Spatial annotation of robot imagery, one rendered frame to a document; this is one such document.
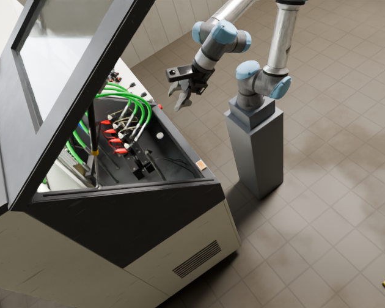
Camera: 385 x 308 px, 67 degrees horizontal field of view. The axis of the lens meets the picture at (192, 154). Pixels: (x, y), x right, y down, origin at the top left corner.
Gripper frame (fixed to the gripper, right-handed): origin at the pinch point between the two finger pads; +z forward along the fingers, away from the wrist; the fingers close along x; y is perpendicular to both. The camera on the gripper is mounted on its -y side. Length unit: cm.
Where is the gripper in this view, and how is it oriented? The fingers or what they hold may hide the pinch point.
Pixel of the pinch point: (172, 101)
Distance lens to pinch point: 114.9
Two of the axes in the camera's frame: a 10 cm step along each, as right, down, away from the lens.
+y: 7.8, -0.2, 6.2
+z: -5.1, 5.6, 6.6
